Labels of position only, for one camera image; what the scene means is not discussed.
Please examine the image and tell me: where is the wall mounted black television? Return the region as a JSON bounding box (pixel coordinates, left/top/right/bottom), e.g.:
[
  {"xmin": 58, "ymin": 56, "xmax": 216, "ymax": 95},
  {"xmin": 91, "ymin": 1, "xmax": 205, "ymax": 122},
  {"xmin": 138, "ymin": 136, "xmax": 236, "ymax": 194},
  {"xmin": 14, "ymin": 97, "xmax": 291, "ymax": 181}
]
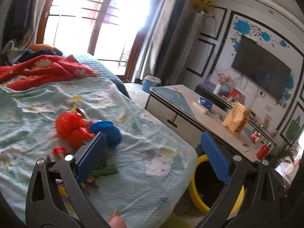
[{"xmin": 231, "ymin": 36, "xmax": 291, "ymax": 100}]

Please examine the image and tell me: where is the dark left curtain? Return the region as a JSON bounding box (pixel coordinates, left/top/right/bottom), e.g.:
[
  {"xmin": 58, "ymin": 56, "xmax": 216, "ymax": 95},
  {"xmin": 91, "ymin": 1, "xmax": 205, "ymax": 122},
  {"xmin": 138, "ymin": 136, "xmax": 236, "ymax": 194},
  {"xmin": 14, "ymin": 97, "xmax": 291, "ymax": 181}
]
[{"xmin": 3, "ymin": 0, "xmax": 45, "ymax": 55}]

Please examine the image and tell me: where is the red floral blanket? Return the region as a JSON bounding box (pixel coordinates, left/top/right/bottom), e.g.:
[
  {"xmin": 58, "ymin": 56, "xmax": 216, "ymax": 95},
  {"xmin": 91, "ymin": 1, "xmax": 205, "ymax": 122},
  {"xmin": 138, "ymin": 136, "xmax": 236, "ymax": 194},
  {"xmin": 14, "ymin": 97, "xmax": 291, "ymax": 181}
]
[{"xmin": 1, "ymin": 55, "xmax": 100, "ymax": 91}]

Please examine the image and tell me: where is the red thermos cup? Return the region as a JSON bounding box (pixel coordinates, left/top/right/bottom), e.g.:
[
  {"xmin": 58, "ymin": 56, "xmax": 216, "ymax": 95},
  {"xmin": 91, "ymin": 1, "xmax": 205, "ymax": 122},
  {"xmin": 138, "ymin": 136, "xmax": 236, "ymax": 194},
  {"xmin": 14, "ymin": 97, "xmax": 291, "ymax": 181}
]
[{"xmin": 256, "ymin": 142, "xmax": 274, "ymax": 161}]

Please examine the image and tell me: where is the blue crumpled ball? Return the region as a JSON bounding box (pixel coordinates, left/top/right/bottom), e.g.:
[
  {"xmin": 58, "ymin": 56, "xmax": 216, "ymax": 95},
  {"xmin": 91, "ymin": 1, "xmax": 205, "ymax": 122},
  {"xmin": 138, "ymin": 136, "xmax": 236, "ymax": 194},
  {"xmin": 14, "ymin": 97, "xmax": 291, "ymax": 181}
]
[{"xmin": 89, "ymin": 121, "xmax": 122, "ymax": 148}]

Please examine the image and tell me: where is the black tv cabinet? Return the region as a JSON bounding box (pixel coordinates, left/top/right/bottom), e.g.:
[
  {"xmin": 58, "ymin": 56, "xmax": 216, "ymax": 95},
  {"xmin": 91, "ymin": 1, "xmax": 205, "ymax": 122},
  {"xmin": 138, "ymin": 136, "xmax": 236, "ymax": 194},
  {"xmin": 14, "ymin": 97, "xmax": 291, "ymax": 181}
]
[{"xmin": 194, "ymin": 84, "xmax": 278, "ymax": 146}]

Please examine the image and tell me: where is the yellow paper snack bag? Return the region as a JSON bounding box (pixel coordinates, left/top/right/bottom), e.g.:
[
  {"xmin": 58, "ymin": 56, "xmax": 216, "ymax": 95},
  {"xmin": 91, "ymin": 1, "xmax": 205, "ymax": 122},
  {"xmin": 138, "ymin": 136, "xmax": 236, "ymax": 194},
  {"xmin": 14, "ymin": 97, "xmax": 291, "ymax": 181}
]
[{"xmin": 222, "ymin": 102, "xmax": 251, "ymax": 139}]

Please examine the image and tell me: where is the small red white jar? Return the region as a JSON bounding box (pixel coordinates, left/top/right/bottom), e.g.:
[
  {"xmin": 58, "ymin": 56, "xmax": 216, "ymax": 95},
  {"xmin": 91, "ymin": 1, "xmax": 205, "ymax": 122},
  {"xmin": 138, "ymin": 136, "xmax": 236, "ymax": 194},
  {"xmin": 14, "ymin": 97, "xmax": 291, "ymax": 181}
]
[{"xmin": 251, "ymin": 131, "xmax": 261, "ymax": 143}]

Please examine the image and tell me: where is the red picture card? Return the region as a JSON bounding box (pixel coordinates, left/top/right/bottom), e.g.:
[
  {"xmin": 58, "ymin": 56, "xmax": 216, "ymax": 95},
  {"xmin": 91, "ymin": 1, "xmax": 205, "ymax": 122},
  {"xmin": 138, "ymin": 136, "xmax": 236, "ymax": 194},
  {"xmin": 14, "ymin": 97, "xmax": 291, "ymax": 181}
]
[{"xmin": 227, "ymin": 88, "xmax": 246, "ymax": 105}]

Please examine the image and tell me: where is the green potted plant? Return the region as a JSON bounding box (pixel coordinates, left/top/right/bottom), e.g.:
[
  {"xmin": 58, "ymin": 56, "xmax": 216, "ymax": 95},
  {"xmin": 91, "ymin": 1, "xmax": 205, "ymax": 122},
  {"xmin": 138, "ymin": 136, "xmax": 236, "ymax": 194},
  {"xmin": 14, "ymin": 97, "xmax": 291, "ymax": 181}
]
[{"xmin": 272, "ymin": 143, "xmax": 297, "ymax": 169}]

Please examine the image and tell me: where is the yellow rimmed black trash bin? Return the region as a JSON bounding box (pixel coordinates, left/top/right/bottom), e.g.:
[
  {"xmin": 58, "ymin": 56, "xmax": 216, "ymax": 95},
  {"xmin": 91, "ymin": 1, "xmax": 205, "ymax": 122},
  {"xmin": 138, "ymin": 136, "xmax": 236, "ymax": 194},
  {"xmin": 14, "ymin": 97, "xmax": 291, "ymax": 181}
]
[{"xmin": 188, "ymin": 154, "xmax": 245, "ymax": 215}]

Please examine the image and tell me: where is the light green cartoon bed sheet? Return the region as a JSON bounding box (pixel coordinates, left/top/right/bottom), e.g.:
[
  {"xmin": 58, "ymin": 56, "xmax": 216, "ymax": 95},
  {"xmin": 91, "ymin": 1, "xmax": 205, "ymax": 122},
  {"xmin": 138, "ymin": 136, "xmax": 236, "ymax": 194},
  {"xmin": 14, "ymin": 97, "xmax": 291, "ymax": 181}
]
[{"xmin": 1, "ymin": 77, "xmax": 197, "ymax": 227}]

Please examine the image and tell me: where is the orange wrapper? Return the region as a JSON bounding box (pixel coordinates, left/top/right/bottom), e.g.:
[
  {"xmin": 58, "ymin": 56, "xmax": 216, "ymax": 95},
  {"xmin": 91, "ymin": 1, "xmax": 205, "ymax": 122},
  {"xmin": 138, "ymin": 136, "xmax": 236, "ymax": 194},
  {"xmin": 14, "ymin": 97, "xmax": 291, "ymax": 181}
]
[{"xmin": 55, "ymin": 111, "xmax": 95, "ymax": 150}]

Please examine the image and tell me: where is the white and blue coffee table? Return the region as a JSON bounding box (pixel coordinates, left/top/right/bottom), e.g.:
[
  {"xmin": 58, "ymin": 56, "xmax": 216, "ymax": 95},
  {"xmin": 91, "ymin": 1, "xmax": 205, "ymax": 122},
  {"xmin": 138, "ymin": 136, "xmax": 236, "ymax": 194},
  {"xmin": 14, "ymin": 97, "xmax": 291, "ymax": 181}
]
[{"xmin": 145, "ymin": 84, "xmax": 277, "ymax": 162}]

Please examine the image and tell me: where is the white vase with red flowers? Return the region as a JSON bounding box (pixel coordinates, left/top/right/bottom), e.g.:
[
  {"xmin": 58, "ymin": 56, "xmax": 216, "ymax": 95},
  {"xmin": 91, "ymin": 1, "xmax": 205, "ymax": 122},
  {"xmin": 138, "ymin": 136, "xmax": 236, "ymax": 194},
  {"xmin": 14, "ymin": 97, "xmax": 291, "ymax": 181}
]
[{"xmin": 213, "ymin": 73, "xmax": 232, "ymax": 96}]

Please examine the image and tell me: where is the blue quilted cushion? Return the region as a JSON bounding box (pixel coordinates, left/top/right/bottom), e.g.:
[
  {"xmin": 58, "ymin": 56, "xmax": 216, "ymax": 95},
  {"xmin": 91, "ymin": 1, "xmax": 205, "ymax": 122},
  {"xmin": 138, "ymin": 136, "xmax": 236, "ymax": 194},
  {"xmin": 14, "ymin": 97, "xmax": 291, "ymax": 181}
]
[{"xmin": 73, "ymin": 53, "xmax": 130, "ymax": 98}]

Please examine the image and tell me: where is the person's left hand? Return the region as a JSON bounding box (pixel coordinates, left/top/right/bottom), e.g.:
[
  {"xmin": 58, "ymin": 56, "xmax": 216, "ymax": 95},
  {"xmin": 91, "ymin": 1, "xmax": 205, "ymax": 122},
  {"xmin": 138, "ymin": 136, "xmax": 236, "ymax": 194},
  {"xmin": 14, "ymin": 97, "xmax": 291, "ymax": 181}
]
[{"xmin": 108, "ymin": 208, "xmax": 127, "ymax": 228}]

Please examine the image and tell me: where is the purple yellow snack wrapper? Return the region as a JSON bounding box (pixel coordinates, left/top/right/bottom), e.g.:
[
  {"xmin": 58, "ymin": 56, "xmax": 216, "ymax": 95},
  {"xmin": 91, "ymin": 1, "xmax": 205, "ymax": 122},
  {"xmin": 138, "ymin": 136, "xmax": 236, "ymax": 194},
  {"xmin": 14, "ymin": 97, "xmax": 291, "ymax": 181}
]
[{"xmin": 46, "ymin": 147, "xmax": 68, "ymax": 162}]

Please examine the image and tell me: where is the wooden framed glass door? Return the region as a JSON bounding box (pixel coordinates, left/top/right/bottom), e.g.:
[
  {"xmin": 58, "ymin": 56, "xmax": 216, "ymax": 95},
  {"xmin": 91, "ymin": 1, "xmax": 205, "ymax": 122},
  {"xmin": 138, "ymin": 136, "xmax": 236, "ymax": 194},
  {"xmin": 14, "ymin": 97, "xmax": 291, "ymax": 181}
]
[{"xmin": 36, "ymin": 0, "xmax": 152, "ymax": 81}]

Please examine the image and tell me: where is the green wrapper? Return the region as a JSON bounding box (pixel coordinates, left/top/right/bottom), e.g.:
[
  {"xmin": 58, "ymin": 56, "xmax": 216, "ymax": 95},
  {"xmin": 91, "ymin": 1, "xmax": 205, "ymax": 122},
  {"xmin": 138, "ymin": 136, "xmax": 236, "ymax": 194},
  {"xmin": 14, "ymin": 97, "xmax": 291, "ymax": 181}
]
[{"xmin": 90, "ymin": 165, "xmax": 119, "ymax": 178}]

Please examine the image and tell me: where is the banana peel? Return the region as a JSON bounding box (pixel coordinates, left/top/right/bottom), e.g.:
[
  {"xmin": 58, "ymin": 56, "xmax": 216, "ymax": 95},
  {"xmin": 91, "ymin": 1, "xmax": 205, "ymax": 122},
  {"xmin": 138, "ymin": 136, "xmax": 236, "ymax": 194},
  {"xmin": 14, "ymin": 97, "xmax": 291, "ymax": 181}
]
[{"xmin": 70, "ymin": 96, "xmax": 90, "ymax": 120}]

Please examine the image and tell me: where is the tall grey air conditioner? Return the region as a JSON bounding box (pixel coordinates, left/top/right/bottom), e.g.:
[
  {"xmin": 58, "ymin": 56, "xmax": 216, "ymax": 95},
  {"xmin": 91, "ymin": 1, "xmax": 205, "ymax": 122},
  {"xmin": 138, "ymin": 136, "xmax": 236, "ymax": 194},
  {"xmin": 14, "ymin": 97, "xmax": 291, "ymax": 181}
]
[{"xmin": 162, "ymin": 11, "xmax": 205, "ymax": 86}]

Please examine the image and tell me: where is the grey right curtain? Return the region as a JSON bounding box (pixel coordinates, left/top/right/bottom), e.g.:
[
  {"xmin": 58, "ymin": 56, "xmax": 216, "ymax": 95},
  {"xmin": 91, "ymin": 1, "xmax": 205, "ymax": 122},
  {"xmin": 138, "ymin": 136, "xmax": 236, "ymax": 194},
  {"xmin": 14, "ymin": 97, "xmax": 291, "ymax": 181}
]
[{"xmin": 129, "ymin": 0, "xmax": 186, "ymax": 82}]

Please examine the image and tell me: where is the blue tissue pack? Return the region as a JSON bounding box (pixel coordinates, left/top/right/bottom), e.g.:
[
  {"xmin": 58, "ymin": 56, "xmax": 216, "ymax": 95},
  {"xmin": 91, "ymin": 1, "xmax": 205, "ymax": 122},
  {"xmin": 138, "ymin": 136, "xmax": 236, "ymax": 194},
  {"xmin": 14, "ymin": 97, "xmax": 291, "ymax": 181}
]
[{"xmin": 198, "ymin": 97, "xmax": 213, "ymax": 111}]

